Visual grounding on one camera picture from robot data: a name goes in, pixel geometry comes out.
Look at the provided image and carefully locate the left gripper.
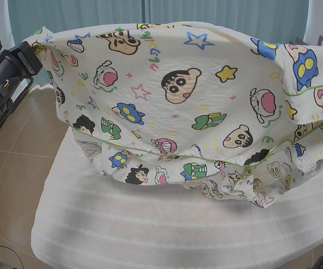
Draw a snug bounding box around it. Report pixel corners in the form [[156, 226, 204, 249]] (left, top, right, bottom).
[[0, 41, 43, 118]]

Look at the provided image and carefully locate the white printed pyjama top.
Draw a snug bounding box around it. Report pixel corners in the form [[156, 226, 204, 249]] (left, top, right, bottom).
[[21, 21, 323, 209]]

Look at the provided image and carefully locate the blue-green curtain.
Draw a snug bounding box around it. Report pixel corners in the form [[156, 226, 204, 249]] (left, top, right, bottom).
[[143, 0, 311, 43], [7, 0, 148, 90]]

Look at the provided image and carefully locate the bed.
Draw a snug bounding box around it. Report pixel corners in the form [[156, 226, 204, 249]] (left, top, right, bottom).
[[30, 35, 323, 269]]

